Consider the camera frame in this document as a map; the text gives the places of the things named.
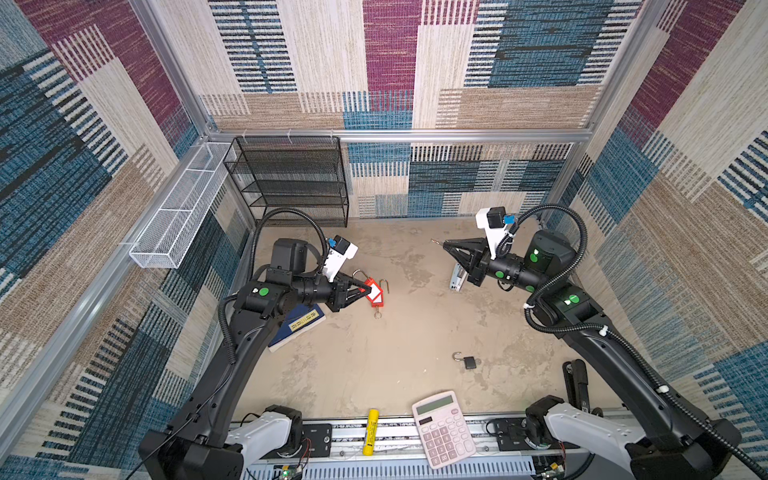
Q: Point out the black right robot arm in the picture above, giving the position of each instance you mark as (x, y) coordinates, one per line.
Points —
(673, 440)

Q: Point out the pink calculator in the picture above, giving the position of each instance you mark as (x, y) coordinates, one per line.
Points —
(443, 430)

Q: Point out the grey stapler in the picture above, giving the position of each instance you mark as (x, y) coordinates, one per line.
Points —
(458, 278)

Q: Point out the black mesh shelf rack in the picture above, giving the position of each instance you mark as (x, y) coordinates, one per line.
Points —
(304, 173)

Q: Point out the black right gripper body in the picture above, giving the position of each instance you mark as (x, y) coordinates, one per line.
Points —
(484, 259)

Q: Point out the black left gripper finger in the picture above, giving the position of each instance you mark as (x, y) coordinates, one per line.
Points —
(347, 282)
(347, 298)

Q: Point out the white wire mesh basket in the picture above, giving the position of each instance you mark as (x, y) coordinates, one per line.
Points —
(165, 241)

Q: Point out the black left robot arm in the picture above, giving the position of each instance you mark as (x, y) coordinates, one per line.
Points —
(198, 443)

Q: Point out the dark blue book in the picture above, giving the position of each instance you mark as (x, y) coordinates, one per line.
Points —
(299, 320)

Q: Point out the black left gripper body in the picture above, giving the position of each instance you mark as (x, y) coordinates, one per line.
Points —
(337, 296)

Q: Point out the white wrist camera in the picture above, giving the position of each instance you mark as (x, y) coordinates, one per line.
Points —
(497, 225)
(340, 250)

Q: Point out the yellow marker pen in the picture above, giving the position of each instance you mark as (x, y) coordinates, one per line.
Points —
(371, 432)

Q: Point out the small black padlock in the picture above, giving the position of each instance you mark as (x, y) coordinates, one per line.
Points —
(469, 362)

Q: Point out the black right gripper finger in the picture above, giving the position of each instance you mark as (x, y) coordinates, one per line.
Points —
(468, 246)
(461, 258)

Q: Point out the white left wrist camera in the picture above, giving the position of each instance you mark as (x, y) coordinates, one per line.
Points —
(340, 250)

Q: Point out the red padlock with label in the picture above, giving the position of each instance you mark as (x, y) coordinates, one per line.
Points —
(375, 295)

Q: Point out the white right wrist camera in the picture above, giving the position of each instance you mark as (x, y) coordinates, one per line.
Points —
(497, 225)

